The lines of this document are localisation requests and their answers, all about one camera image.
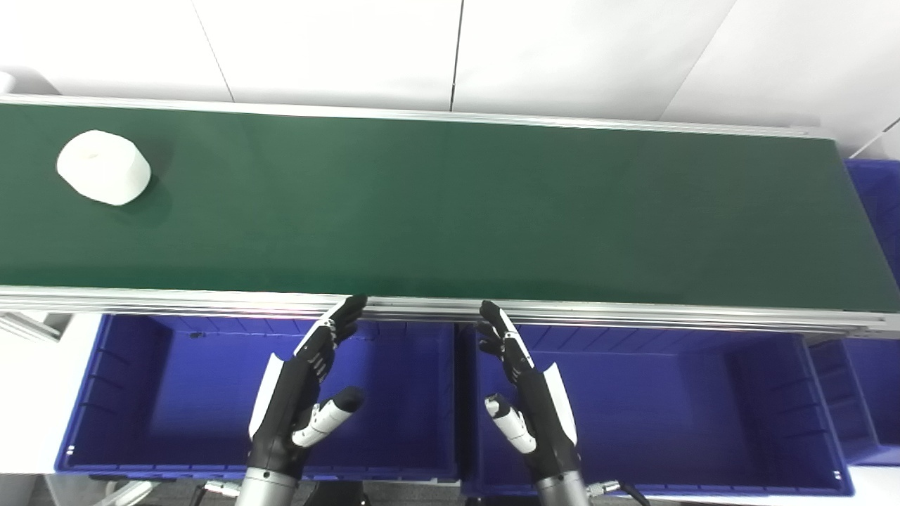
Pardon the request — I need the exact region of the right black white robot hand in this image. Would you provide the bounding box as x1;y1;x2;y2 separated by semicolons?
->
475;300;583;486

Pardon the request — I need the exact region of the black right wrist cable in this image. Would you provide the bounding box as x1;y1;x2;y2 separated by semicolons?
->
588;479;652;506

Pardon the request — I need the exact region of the blue plastic bin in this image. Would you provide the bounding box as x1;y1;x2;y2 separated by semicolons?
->
457;323;856;497
807;337;900;467
55;313;462;483
844;159;900;289

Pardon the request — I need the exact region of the white cylindrical plastic part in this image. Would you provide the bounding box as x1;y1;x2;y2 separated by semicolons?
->
56;130;152;207

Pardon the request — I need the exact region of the green conveyor belt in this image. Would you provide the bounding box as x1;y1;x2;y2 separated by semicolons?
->
0;93;900;343
0;103;900;313

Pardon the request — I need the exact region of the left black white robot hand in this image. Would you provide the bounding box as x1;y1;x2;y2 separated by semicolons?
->
247;294;368;480

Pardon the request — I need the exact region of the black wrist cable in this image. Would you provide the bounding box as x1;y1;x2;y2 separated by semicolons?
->
588;479;652;506
188;479;244;506

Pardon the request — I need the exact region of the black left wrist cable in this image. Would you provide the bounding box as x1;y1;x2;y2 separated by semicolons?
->
188;479;244;506

